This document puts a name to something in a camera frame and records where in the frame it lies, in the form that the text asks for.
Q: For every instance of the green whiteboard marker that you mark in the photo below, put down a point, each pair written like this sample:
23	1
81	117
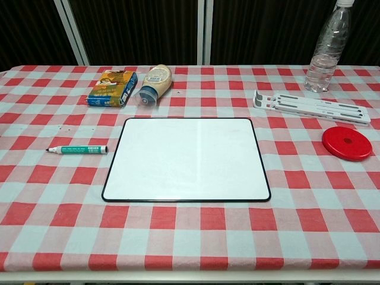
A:
77	149

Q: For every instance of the white board with black frame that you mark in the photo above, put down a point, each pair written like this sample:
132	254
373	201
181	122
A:
186	160

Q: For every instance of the red white checkered tablecloth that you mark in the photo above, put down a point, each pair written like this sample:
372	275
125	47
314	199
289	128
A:
190	231

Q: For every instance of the clear plastic water bottle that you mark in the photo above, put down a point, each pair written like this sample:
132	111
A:
326	53

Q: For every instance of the red round disc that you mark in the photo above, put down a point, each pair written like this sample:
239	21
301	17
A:
347	143

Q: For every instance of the yellow and blue snack box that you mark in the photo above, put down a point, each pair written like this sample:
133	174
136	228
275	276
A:
114	86

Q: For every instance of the white folding laptop stand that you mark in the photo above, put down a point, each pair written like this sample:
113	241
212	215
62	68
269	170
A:
314	108

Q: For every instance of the white vertical frame post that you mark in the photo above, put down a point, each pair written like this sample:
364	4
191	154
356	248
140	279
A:
74	32
205	32

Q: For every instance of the beige squeeze bottle blue cap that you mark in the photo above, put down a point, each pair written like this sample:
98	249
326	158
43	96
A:
155	83

